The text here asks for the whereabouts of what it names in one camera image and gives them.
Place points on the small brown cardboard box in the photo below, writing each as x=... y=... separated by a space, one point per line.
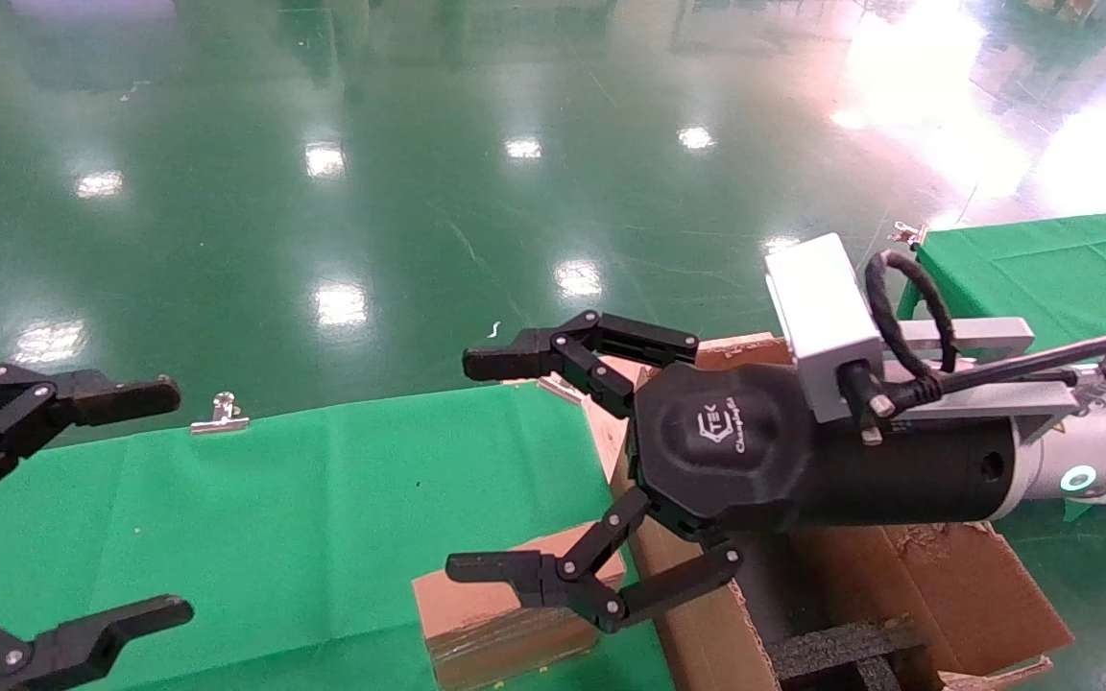
x=476 y=653

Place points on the metal binder clip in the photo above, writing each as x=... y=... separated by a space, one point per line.
x=908 y=233
x=220 y=417
x=561 y=389

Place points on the green cloth with creases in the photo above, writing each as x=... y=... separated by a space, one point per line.
x=1071 y=269

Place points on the silver camera mount bracket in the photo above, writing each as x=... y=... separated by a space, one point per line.
x=985 y=336

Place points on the large green table cloth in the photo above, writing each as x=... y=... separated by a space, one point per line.
x=323 y=509

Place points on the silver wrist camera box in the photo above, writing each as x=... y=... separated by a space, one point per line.
x=822 y=307

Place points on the large open cardboard carton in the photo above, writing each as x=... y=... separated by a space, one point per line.
x=956 y=585

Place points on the black foam insert bar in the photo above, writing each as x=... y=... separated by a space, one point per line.
x=831 y=648

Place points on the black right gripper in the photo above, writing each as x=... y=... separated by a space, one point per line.
x=707 y=451

